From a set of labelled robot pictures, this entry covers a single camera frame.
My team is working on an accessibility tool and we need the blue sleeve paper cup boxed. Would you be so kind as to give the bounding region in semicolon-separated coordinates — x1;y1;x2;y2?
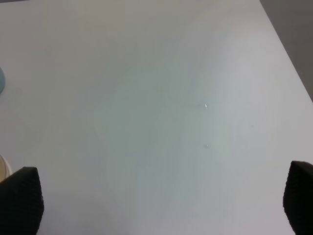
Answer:
0;156;12;182

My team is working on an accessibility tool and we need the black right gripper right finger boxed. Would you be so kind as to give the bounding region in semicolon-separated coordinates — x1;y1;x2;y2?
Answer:
283;161;313;235

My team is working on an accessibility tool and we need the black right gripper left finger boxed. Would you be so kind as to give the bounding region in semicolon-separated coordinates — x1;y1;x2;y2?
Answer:
0;167;45;235

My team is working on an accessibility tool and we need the teal plastic cup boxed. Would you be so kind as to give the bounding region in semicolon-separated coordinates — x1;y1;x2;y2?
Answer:
0;68;5;94

